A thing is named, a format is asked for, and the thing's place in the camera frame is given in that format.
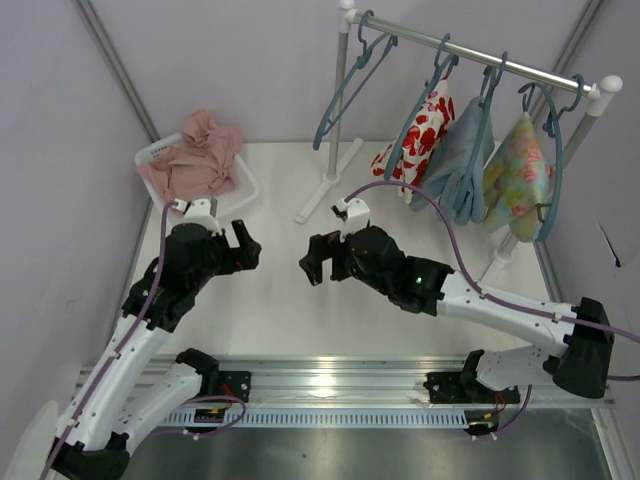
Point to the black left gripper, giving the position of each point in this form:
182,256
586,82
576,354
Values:
230,248

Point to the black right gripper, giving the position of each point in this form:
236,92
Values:
335,257

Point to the red poppy print skirt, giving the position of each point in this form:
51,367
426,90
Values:
428,128

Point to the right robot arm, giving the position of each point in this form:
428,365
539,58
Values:
566,344

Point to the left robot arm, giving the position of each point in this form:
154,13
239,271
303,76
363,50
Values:
102,427

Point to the teal hanger with blue garment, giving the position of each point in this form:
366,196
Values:
492,77

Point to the teal hanger with floral garment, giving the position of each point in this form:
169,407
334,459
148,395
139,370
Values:
530,93

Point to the white plastic laundry basket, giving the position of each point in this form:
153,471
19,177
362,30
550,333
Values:
229,205

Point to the pink crumpled garment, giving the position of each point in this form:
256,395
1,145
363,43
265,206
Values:
202,165

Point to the light blue fleece garment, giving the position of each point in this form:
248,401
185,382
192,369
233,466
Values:
454,174

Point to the pastel floral garment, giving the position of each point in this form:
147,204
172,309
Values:
516,183

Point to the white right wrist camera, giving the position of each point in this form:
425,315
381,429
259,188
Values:
354,213

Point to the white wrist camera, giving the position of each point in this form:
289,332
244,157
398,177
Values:
201,211
354,213

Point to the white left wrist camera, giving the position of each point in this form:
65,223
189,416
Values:
201,211

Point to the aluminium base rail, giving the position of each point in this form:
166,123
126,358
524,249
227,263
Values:
351,382

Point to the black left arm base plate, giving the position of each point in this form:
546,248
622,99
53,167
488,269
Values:
228,383

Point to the white slotted cable duct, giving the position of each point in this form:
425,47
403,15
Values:
412,417

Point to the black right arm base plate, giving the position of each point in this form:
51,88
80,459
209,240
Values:
456,388

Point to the grey corner frame post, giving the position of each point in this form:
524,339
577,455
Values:
106,48

